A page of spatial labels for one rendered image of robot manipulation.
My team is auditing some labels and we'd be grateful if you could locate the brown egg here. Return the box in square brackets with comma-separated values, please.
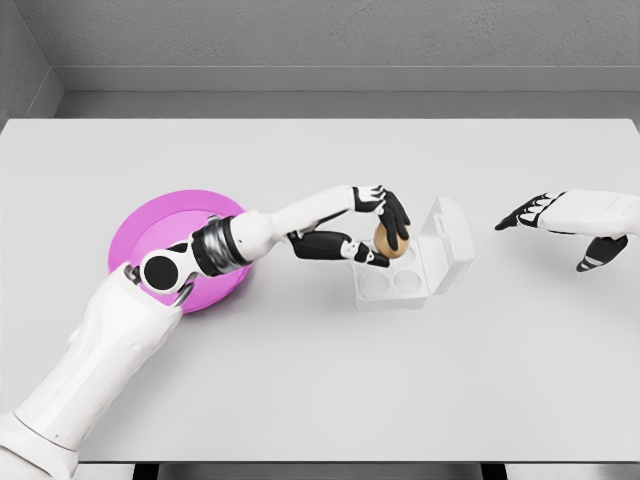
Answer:
[374, 222, 411, 262]

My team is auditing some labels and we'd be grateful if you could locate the clear plastic egg box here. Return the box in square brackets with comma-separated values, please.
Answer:
[352, 197, 477, 314]

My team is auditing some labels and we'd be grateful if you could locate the pink round plate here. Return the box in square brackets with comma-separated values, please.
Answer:
[107, 188, 256, 315]

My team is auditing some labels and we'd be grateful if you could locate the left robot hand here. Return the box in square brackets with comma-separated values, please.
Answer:
[279, 184, 412, 268]

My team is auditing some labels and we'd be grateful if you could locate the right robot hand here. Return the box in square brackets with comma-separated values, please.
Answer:
[494, 189, 630, 274]

